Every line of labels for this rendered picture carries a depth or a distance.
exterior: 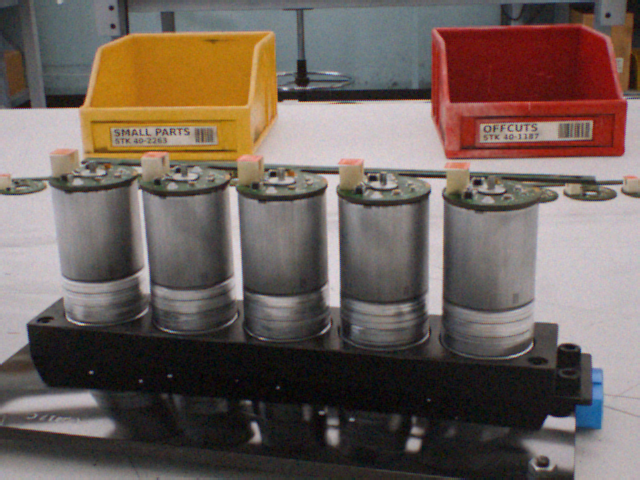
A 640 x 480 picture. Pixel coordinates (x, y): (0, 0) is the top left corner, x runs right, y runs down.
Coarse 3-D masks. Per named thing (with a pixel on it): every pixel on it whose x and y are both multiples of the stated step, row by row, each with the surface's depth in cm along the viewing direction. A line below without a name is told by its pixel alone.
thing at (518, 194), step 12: (480, 180) 25; (504, 180) 26; (444, 192) 25; (468, 192) 24; (516, 192) 24; (528, 192) 24; (540, 192) 24; (456, 204) 24; (468, 204) 24; (480, 204) 24; (492, 204) 24; (504, 204) 24; (516, 204) 24; (528, 204) 24
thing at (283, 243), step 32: (256, 224) 25; (288, 224) 25; (320, 224) 26; (256, 256) 26; (288, 256) 25; (320, 256) 26; (256, 288) 26; (288, 288) 26; (320, 288) 26; (256, 320) 26; (288, 320) 26; (320, 320) 26
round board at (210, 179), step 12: (180, 168) 27; (192, 168) 28; (204, 168) 28; (156, 180) 26; (168, 180) 27; (204, 180) 26; (216, 180) 26; (228, 180) 26; (156, 192) 26; (168, 192) 26; (180, 192) 26; (192, 192) 26; (204, 192) 26
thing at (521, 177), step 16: (96, 160) 29; (112, 160) 29; (128, 160) 29; (176, 160) 29; (416, 176) 27; (432, 176) 26; (480, 176) 26; (496, 176) 26; (512, 176) 26; (528, 176) 26; (544, 176) 26; (560, 176) 26; (576, 176) 26; (592, 176) 26
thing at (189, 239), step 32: (224, 192) 26; (160, 224) 26; (192, 224) 26; (224, 224) 27; (160, 256) 26; (192, 256) 26; (224, 256) 27; (160, 288) 27; (192, 288) 26; (224, 288) 27; (160, 320) 27; (192, 320) 27; (224, 320) 27
